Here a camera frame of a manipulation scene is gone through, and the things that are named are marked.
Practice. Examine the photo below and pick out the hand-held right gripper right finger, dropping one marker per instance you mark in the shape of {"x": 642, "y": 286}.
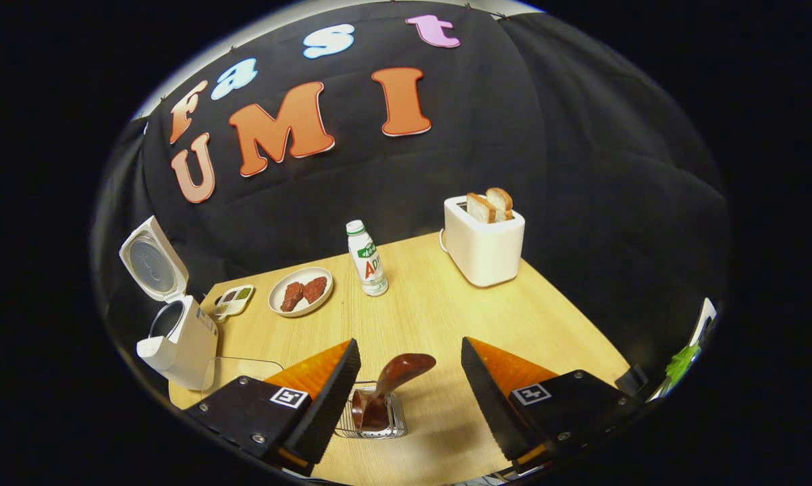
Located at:
{"x": 493, "y": 405}

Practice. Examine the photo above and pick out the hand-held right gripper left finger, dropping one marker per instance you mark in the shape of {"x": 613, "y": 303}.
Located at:
{"x": 328, "y": 405}

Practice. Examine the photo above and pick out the metal chopstick holder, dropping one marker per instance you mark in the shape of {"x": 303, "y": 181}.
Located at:
{"x": 395, "y": 422}

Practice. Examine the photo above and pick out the brown wooden spoon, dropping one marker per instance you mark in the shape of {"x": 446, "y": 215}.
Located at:
{"x": 399, "y": 371}

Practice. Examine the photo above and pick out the white rice cooker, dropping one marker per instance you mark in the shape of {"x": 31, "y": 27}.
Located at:
{"x": 186, "y": 344}

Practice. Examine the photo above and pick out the clear plastic rice container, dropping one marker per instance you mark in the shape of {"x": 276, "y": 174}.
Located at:
{"x": 244, "y": 368}

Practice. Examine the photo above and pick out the white round plate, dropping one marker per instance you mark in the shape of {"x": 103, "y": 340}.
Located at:
{"x": 281, "y": 307}

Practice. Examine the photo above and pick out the red-brown meat piece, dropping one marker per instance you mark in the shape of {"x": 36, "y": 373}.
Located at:
{"x": 291, "y": 297}
{"x": 314, "y": 289}

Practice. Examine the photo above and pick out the small white sauce dish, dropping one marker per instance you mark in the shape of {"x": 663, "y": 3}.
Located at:
{"x": 233, "y": 302}

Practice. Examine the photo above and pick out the white bottle green label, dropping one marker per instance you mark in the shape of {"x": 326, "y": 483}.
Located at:
{"x": 368, "y": 266}

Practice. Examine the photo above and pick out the white toaster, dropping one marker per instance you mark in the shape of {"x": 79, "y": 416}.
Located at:
{"x": 483, "y": 253}

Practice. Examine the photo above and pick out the green object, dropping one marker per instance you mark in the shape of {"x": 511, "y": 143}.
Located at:
{"x": 681, "y": 364}

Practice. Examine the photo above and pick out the white board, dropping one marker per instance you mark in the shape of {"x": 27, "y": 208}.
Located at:
{"x": 704, "y": 320}

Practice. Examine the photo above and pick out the black backdrop cloth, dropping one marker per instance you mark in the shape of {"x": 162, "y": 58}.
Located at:
{"x": 513, "y": 135}

